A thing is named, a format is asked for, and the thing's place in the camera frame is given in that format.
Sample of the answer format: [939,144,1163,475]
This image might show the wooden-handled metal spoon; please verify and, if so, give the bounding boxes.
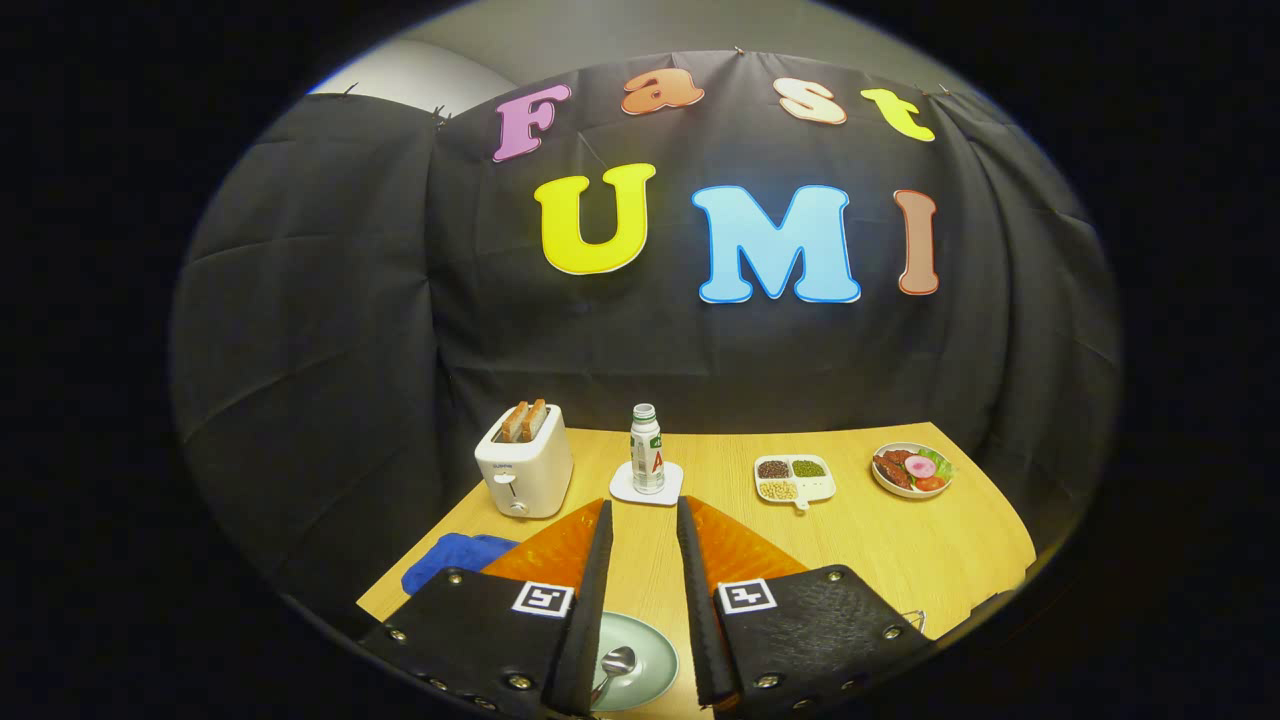
[592,646,637,707]

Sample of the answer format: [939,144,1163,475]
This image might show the white divided bean dish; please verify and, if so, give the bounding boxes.
[754,455,837,512]

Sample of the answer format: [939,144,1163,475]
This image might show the white plate of food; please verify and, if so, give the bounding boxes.
[871,442,956,499]

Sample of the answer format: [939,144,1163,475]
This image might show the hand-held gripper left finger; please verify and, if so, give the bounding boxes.
[358,499,615,717]

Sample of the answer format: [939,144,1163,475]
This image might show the pale green plate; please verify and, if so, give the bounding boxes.
[590,612,680,712]

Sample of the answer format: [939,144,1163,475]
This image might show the white square coaster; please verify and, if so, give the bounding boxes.
[609,460,685,507]

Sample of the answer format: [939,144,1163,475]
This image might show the white toaster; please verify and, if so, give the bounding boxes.
[474,403,575,519]

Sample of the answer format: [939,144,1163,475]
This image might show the blue cloth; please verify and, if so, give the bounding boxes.
[402,533,521,596]

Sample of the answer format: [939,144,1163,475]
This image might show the white labelled drink bottle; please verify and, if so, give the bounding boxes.
[630,403,666,495]

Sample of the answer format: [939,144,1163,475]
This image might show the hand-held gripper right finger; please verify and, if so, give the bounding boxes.
[676,496,933,719]

